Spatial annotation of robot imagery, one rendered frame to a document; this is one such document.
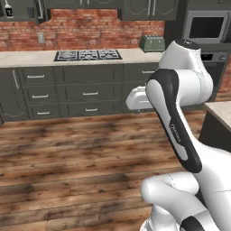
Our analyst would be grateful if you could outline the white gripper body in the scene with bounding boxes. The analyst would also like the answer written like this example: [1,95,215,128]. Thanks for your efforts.
[125,85,152,115]

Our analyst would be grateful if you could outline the dark dining counter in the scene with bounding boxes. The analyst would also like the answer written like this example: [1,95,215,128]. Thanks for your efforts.
[198,100,231,153]

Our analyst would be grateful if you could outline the dark grey range hood cabinet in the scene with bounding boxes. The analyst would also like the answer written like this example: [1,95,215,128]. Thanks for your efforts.
[44,0,125,10]

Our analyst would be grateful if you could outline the dark grey cabinet door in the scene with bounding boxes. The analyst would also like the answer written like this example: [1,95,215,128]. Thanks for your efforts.
[35,0,52,25]

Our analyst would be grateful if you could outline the glass cup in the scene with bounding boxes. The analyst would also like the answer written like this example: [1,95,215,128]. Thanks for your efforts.
[26,6,36,19]

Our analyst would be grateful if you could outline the liquor bottle with black label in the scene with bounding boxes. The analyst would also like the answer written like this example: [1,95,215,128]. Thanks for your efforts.
[4,0,14,19]

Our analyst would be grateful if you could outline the green toaster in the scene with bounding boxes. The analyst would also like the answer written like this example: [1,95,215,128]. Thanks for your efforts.
[138,34,167,53]

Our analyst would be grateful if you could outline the dark grey lower cupboard run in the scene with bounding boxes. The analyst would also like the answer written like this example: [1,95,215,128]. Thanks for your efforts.
[0,62,163,124]

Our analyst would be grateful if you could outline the black gas hob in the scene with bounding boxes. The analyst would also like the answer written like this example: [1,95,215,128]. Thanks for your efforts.
[53,49,124,62]

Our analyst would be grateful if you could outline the black built-in oven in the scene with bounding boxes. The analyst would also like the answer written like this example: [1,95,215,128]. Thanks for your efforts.
[199,51,231,103]

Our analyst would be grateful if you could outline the silver microwave oven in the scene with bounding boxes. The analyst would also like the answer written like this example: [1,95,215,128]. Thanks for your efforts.
[182,10,231,45]

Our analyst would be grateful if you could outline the grey wall socket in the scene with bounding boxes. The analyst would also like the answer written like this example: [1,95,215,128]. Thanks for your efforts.
[37,32,46,45]

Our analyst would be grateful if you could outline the dark grey open wall cabinet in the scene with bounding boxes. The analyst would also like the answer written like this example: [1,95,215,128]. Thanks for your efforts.
[0,0,40,23]

